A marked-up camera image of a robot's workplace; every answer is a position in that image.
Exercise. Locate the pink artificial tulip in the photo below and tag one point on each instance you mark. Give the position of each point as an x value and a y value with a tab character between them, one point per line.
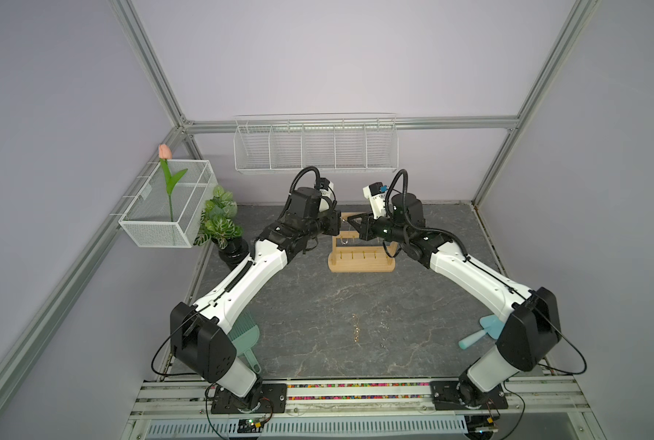
171	178

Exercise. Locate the black ribbed vase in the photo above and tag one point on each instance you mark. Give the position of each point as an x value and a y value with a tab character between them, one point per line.
235	252

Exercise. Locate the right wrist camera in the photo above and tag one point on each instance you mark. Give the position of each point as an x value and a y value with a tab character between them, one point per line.
375	193

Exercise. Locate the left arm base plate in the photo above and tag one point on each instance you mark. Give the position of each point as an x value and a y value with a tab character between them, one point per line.
268	398

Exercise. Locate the green artificial potted plant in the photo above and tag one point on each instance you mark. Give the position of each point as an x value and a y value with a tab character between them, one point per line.
217	220

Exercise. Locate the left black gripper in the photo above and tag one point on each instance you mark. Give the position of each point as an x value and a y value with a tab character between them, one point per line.
333	218

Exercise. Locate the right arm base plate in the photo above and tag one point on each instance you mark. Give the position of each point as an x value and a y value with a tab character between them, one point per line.
451	394

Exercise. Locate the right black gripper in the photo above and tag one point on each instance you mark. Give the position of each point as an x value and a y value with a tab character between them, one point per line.
361	225

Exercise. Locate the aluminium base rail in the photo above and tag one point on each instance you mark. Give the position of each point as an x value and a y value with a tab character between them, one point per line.
329	397

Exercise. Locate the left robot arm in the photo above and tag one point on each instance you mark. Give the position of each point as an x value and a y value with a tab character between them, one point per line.
200	331

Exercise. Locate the green dustpan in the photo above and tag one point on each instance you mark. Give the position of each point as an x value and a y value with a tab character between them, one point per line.
245	335

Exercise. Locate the white wire wall shelf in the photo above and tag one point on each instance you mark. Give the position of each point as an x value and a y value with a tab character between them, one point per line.
347	142

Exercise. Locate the wooden jewelry display stand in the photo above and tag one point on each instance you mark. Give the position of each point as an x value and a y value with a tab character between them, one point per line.
353	255

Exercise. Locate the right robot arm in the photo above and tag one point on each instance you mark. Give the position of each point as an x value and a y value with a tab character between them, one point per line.
531	318

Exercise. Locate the white slotted cable duct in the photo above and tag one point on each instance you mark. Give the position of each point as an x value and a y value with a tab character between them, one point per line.
311	427

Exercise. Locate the white mesh wall basket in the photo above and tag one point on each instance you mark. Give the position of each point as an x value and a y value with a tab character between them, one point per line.
146	219

